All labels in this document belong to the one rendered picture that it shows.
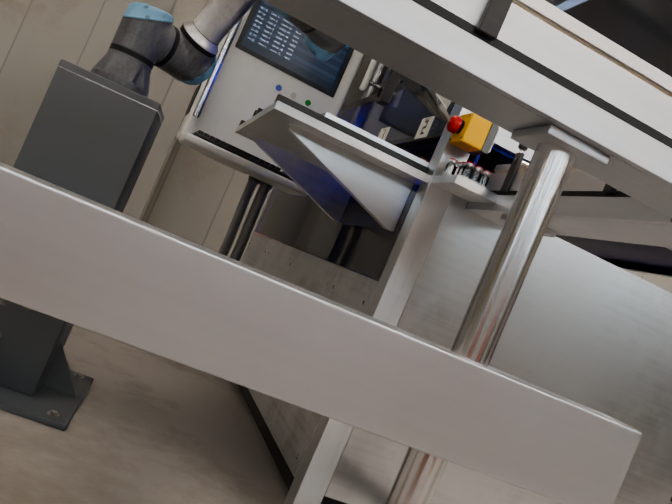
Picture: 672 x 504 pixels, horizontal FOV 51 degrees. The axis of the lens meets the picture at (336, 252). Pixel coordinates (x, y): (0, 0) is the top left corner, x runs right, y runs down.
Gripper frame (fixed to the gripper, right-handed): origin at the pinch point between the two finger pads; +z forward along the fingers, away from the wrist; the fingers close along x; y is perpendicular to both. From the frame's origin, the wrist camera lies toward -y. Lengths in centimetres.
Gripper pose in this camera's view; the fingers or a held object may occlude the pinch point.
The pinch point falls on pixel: (443, 119)
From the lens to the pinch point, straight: 163.4
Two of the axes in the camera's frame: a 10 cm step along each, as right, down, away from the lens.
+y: 7.3, -6.7, 1.4
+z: 6.3, 7.4, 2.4
